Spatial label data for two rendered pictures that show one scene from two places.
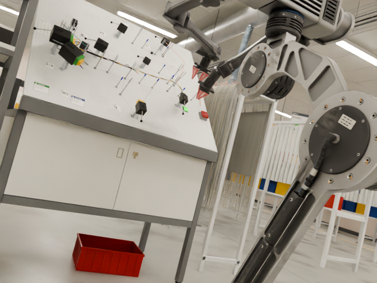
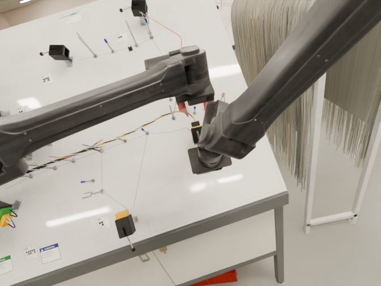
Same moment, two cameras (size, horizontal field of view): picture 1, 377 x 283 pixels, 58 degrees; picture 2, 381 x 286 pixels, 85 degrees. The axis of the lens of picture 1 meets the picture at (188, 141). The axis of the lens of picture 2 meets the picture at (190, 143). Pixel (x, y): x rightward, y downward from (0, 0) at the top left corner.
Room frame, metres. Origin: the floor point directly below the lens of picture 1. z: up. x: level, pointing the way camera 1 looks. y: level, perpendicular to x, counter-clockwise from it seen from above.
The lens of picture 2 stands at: (1.61, -0.21, 1.54)
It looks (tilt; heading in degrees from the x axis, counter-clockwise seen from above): 33 degrees down; 31
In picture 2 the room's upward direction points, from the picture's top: 17 degrees counter-clockwise
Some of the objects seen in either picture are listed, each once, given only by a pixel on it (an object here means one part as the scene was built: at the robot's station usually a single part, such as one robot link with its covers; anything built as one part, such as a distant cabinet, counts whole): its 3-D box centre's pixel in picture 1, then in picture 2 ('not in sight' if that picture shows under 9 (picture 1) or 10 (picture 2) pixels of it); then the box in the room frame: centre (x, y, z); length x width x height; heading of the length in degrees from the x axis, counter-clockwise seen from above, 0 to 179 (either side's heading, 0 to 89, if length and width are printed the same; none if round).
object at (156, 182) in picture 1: (163, 183); (219, 246); (2.07, 0.08, 0.60); 0.55 x 0.03 x 0.39; 123
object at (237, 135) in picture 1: (201, 164); (287, 93); (3.28, -0.18, 0.78); 1.39 x 0.45 x 1.56; 26
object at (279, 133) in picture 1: (226, 147); not in sight; (6.17, -0.69, 1.23); 4.90 x 0.07 x 0.78; 26
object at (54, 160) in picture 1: (72, 164); (105, 285); (1.77, 0.55, 0.60); 0.55 x 0.02 x 0.39; 123
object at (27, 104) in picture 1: (133, 134); (144, 242); (1.90, 0.30, 0.83); 1.18 x 0.05 x 0.06; 123
